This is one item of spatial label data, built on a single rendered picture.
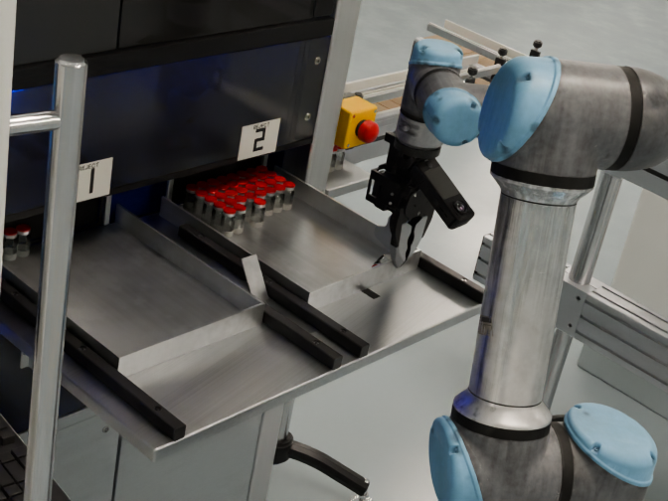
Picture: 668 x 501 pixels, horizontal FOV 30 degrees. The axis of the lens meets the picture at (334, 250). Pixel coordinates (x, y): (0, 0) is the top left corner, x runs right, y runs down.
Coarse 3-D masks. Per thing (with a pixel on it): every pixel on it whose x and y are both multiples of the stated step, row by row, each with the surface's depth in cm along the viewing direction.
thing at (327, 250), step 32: (320, 192) 213; (192, 224) 197; (288, 224) 208; (320, 224) 210; (352, 224) 209; (288, 256) 198; (320, 256) 200; (352, 256) 202; (416, 256) 200; (288, 288) 186; (320, 288) 184; (352, 288) 191
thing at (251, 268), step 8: (248, 256) 184; (256, 256) 185; (248, 264) 184; (256, 264) 185; (248, 272) 183; (256, 272) 185; (248, 280) 183; (256, 280) 184; (256, 288) 184; (264, 288) 185; (256, 296) 184; (264, 296) 185; (272, 304) 184; (280, 312) 183; (288, 312) 183; (296, 320) 182; (304, 328) 180; (312, 328) 180
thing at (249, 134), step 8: (272, 120) 202; (248, 128) 198; (256, 128) 200; (272, 128) 203; (248, 136) 199; (256, 136) 201; (264, 136) 202; (272, 136) 204; (240, 144) 199; (248, 144) 200; (256, 144) 202; (264, 144) 203; (272, 144) 205; (240, 152) 200; (248, 152) 201; (256, 152) 203; (264, 152) 204
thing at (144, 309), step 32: (128, 224) 195; (32, 256) 184; (96, 256) 187; (128, 256) 189; (160, 256) 191; (192, 256) 186; (32, 288) 170; (96, 288) 180; (128, 288) 181; (160, 288) 183; (192, 288) 184; (224, 288) 183; (96, 320) 172; (128, 320) 174; (160, 320) 175; (192, 320) 177; (224, 320) 172; (256, 320) 178; (96, 352) 163; (128, 352) 161; (160, 352) 165
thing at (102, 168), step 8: (104, 160) 179; (80, 168) 176; (88, 168) 177; (96, 168) 178; (104, 168) 179; (80, 176) 177; (88, 176) 178; (96, 176) 179; (104, 176) 180; (80, 184) 177; (88, 184) 178; (96, 184) 180; (104, 184) 181; (80, 192) 178; (88, 192) 179; (96, 192) 180; (104, 192) 182; (80, 200) 179
